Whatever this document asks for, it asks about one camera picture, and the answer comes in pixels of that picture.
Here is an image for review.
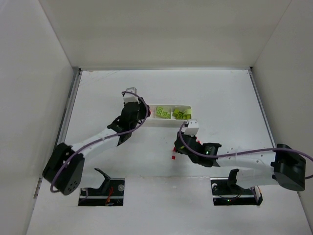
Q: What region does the purple cable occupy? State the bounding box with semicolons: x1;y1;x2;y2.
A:
178;121;313;179
50;91;150;194

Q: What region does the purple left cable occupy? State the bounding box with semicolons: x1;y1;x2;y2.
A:
50;91;150;194

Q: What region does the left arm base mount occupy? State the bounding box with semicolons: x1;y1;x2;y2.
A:
78;168;125;207

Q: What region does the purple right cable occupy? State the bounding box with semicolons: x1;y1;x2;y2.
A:
178;121;313;179

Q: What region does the white three-compartment tray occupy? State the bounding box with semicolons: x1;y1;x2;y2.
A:
144;104;192;128

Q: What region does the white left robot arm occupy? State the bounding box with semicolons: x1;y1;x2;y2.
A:
43;101;151;196

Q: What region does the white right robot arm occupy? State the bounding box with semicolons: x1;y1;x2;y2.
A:
174;132;306;193

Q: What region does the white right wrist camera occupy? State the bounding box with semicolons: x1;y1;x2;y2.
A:
184;119;199;136

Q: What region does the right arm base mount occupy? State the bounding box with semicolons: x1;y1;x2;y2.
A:
210;169;263;206

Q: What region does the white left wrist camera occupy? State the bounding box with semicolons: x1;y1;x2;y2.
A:
122;87;138;103

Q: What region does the light green lego brick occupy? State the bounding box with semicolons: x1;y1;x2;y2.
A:
184;108;192;116
155;106;164;117

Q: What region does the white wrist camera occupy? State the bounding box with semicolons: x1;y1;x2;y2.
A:
184;119;199;136
122;87;138;103

